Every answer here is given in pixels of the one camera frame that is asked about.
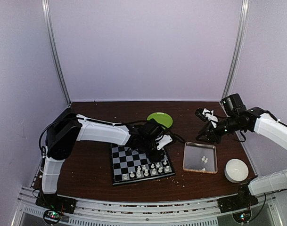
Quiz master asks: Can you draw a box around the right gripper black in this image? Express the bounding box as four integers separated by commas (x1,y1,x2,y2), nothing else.
196,114,241,144

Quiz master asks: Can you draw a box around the white chess piece tall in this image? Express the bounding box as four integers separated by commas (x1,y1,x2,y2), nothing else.
144,169,149,177

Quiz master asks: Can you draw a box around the metal wooden tray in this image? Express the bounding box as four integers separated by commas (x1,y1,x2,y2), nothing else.
182,142,218,174

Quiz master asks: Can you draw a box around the black white chessboard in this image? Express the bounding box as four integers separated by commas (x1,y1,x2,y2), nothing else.
110,144,175,186

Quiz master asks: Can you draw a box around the white piece passed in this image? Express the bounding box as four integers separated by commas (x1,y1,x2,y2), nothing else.
130,171,135,178

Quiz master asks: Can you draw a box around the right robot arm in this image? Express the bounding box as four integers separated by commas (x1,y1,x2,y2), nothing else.
195,93,287,208

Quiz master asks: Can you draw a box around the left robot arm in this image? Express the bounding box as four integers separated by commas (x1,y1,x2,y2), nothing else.
39,108,171,209

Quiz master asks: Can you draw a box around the green plate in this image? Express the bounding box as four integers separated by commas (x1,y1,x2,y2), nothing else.
147,112,173,129

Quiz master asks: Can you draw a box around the white bowl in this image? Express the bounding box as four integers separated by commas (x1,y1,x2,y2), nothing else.
224,159,249,183

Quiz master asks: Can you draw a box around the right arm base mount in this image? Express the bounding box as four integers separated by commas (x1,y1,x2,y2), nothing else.
217,195,259,224

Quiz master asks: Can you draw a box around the front aluminium rail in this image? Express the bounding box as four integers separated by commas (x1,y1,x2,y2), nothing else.
9,186,286,226

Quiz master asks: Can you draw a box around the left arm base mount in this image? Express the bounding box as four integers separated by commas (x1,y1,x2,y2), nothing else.
35,196,77,225

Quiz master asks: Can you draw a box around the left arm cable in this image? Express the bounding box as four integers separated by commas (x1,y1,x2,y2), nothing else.
38,120,186,156

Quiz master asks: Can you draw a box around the right aluminium frame post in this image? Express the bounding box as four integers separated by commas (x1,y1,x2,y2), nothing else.
221,0,250,99

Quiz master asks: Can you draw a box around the aluminium frame post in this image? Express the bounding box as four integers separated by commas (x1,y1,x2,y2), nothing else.
41,0,72,106
221,0,250,99

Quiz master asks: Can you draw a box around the left aluminium frame post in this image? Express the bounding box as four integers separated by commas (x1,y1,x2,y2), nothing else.
41,0,72,106

